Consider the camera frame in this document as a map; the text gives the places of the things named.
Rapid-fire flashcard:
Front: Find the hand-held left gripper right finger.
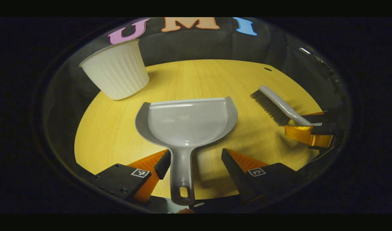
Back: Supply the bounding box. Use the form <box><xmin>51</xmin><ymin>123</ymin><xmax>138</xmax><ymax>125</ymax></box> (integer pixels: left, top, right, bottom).
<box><xmin>221</xmin><ymin>148</ymin><xmax>307</xmax><ymax>203</ymax></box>

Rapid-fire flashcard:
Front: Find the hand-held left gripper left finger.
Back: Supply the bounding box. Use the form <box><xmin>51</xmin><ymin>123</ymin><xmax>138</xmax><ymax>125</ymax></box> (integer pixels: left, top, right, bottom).
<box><xmin>93</xmin><ymin>149</ymin><xmax>171</xmax><ymax>203</ymax></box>

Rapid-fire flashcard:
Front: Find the grey plastic dustpan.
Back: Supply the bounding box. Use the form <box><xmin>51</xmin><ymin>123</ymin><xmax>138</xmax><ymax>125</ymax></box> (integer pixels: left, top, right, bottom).
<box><xmin>135</xmin><ymin>96</ymin><xmax>238</xmax><ymax>206</ymax></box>

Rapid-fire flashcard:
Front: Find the small grey broom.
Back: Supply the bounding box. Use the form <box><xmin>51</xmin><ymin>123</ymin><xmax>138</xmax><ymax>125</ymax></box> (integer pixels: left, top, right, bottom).
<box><xmin>250</xmin><ymin>85</ymin><xmax>313</xmax><ymax>126</ymax></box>

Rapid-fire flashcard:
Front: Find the white ribbed garbage bin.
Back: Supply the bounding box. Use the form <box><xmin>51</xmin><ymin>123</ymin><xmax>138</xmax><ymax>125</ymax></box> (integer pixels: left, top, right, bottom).
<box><xmin>79</xmin><ymin>39</ymin><xmax>150</xmax><ymax>100</ymax></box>

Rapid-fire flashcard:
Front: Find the black backdrop cloth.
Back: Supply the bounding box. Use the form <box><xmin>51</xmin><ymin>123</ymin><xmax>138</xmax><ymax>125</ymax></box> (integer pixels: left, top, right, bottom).
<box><xmin>44</xmin><ymin>18</ymin><xmax>347</xmax><ymax>109</ymax></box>

